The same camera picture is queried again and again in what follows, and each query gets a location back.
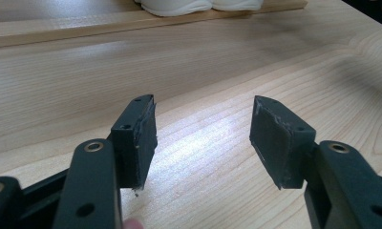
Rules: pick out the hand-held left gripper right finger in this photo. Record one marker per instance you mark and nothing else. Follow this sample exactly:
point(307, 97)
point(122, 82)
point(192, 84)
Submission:
point(278, 149)

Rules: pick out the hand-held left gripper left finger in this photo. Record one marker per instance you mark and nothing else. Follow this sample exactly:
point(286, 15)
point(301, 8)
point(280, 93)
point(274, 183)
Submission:
point(135, 149)

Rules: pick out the wooden ledge strip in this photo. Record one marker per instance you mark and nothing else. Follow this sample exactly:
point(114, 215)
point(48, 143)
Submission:
point(84, 27)

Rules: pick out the cream foam clog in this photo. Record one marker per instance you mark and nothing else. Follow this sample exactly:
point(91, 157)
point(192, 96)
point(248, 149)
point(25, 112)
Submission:
point(237, 4)
point(176, 8)

